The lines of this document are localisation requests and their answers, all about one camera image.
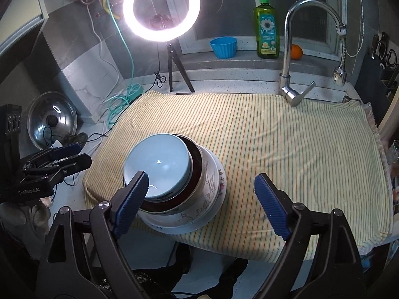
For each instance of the yellow striped cloth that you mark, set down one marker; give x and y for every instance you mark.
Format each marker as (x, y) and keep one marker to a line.
(280, 149)

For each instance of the chrome faucet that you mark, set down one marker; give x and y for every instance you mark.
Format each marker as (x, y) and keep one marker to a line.
(286, 53)

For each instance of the wooden shelf unit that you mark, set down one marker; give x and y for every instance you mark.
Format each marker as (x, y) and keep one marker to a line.
(389, 112)

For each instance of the white ceramic bowl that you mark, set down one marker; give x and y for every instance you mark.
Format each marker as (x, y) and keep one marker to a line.
(156, 162)

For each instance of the person's left hand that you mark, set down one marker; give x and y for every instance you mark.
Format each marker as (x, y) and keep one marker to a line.
(40, 215)

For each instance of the black tripod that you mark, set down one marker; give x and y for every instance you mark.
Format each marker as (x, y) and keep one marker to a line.
(170, 68)

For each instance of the large steel bowl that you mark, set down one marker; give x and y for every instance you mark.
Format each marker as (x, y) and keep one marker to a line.
(205, 199)

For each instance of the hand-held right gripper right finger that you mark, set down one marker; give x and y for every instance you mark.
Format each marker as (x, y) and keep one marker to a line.
(274, 208)

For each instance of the green dish soap bottle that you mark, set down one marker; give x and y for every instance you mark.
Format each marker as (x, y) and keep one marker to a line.
(266, 31)

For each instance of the glass pot lid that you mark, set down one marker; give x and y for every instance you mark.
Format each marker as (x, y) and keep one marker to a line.
(51, 121)

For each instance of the orange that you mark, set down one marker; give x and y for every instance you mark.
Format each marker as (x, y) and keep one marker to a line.
(296, 52)

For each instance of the dark knife block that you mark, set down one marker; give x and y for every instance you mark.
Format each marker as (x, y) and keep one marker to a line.
(369, 81)

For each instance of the blue ribbed cup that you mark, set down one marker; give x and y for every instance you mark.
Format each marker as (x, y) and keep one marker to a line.
(223, 48)

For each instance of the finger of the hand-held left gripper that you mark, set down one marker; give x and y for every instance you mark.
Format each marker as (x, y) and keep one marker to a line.
(74, 163)
(67, 150)

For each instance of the floral white plate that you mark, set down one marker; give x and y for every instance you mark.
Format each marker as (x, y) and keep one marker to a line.
(222, 184)

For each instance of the small clear glass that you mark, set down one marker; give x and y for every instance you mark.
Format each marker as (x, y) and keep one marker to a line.
(394, 152)

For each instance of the red steel bowl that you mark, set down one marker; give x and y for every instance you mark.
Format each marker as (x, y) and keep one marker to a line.
(194, 168)

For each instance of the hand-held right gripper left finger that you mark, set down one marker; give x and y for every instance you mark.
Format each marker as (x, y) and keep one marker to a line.
(131, 205)

